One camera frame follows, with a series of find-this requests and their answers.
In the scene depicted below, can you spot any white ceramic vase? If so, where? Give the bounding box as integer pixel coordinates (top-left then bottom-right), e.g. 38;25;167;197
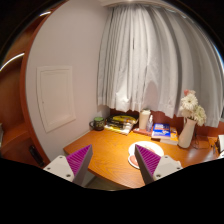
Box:
178;118;196;148

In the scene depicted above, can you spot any small clear bottle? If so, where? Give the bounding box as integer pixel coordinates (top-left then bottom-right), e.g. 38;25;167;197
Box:
146;115;153;132

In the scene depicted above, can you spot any white round mouse pad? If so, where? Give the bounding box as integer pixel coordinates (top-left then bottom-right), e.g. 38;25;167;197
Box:
128;141;164;169

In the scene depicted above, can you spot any white cylindrical container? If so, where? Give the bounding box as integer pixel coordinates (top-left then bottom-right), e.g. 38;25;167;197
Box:
139;110;151;129

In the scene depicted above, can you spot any orange book under blue book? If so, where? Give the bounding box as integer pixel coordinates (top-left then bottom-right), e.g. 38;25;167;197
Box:
161;127;178;145

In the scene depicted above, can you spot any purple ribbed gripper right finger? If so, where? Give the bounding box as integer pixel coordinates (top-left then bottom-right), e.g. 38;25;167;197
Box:
133;144;183;186

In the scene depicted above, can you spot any white sheer curtain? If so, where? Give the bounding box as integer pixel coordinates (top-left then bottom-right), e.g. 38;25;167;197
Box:
97;4;224;127

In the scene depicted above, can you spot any dark ceramic mug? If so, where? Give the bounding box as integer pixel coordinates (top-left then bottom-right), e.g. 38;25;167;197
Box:
89;117;105;131

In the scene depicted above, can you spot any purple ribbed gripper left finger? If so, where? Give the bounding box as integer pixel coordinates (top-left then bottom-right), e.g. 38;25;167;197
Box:
43;144;94;187

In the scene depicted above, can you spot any stack of dark books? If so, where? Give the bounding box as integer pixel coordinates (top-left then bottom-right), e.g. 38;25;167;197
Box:
104;115;138;135

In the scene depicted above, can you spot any white access panel door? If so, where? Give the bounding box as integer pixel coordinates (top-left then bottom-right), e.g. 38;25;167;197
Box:
37;66;76;132

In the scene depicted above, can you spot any brown wooden cabinet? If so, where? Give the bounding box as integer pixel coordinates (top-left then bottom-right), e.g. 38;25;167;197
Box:
0;13;51;168

